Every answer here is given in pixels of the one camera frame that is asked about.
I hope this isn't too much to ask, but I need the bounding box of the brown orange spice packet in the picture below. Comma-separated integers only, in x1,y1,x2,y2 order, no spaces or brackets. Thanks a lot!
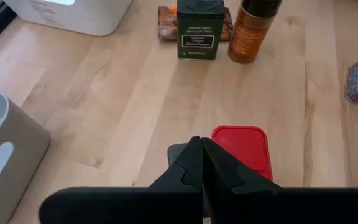
157,5,233,42

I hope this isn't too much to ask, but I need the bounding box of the white plastic bin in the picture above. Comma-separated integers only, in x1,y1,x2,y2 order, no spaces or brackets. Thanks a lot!
3,0,134,37

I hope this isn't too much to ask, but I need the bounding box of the grey plastic bin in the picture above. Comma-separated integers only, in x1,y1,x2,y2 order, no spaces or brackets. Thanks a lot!
0,88,51,224

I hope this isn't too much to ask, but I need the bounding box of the brown spice jar black lid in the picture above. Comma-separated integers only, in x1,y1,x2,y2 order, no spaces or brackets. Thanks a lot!
227,0,283,65

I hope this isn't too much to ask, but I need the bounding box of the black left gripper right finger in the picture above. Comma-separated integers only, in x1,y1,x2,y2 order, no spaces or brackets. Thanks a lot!
201,136,358,224

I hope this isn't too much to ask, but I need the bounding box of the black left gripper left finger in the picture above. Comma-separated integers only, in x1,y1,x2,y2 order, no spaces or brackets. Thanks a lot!
39,136,204,224

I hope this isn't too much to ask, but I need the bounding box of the dark green spice tin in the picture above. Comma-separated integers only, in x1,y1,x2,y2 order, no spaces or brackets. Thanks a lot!
176,0,226,62
167,142,188,167

